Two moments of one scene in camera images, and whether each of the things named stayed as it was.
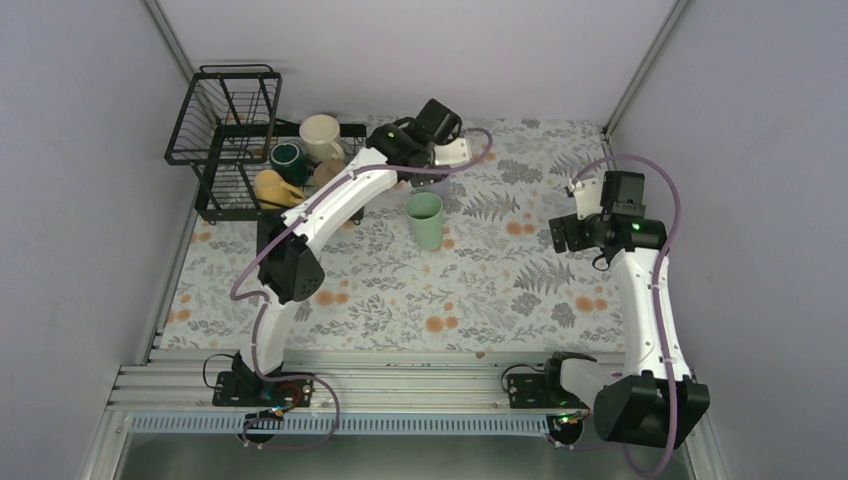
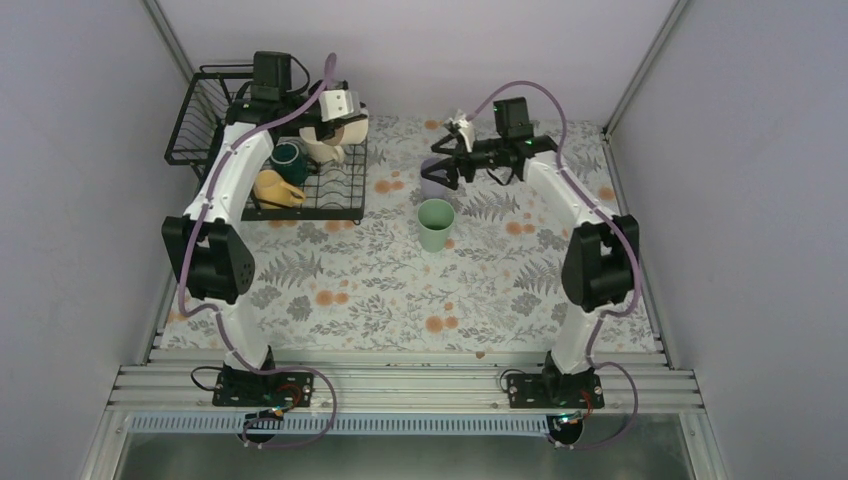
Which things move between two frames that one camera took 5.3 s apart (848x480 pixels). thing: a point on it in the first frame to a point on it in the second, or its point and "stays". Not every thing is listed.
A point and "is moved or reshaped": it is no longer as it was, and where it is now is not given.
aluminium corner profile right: [671, 17] stays
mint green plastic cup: [425, 211] is moved or reshaped
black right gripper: [574, 240] to [450, 164]
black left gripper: [424, 178] to [334, 125]
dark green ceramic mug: [288, 160] stays
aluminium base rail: [357, 391] stays
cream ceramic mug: [320, 136] stays
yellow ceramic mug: [269, 186] stays
